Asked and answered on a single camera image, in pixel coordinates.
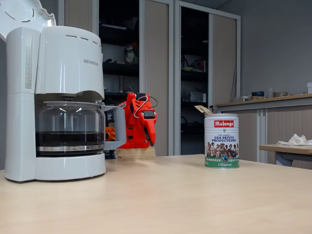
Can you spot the orange plastic clamp part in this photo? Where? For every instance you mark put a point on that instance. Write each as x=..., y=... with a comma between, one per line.
x=110, y=134

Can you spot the white box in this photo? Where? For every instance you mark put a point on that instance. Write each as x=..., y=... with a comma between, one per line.
x=309, y=88

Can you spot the red robot arm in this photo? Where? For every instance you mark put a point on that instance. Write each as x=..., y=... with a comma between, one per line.
x=129, y=136

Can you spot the pale grey storage box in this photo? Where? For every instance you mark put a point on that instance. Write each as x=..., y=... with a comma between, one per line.
x=198, y=97

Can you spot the crumpled white cloth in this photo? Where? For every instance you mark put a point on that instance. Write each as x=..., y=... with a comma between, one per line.
x=296, y=140

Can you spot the green printed box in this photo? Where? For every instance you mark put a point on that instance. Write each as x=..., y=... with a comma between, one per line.
x=129, y=56

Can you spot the wooden side table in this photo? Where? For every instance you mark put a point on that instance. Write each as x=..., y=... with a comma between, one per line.
x=285, y=149

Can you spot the small white cup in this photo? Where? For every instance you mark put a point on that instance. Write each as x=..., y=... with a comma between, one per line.
x=245, y=98

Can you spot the Malongo coffee can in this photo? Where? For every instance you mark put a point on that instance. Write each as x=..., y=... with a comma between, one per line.
x=221, y=141

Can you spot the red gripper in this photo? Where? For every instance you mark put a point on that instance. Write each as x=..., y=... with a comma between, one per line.
x=149, y=121

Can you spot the dark blue bowl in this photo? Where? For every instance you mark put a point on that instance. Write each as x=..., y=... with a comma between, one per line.
x=258, y=94

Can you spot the tall grey shutter cabinet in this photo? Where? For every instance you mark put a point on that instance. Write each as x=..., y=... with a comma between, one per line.
x=224, y=61
x=156, y=73

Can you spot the white drip coffee maker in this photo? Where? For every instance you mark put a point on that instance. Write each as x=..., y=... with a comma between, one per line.
x=65, y=68

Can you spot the wooden base block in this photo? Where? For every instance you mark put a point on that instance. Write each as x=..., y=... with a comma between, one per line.
x=136, y=154

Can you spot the low grey sideboard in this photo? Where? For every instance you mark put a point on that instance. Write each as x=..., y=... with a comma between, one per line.
x=287, y=122

